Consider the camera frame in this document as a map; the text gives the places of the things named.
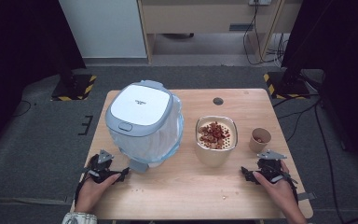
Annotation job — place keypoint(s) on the striped black stand base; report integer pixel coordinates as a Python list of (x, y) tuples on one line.
[(74, 88), (287, 87)]

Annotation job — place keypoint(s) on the white power strip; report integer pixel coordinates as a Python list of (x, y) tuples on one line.
[(260, 2)]

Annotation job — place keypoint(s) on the grey round table grommet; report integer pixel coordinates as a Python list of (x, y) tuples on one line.
[(218, 101)]

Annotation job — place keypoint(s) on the grey desk label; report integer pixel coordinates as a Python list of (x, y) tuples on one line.
[(241, 27)]

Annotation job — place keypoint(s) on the brown paper cup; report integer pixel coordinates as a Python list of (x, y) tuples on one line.
[(256, 147)]

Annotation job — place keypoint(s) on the white cabinet panel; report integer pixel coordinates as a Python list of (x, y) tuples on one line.
[(105, 28)]

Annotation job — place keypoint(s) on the bowl of food scraps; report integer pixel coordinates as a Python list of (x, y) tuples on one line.
[(214, 157)]

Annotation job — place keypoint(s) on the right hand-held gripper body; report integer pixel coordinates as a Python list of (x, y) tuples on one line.
[(270, 166)]

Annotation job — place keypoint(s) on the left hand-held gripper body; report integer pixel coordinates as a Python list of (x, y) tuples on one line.
[(101, 166)]

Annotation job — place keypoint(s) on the black curtain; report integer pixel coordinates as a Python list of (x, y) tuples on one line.
[(18, 46), (345, 46)]

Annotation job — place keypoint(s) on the person's right hand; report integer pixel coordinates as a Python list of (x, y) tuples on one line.
[(281, 194)]

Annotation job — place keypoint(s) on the pile of red food scraps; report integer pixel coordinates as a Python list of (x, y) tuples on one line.
[(214, 135)]

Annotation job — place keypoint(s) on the person's left hand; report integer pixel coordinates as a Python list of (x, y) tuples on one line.
[(90, 193)]

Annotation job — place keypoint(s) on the red date slice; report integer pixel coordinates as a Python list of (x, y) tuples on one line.
[(259, 140)]

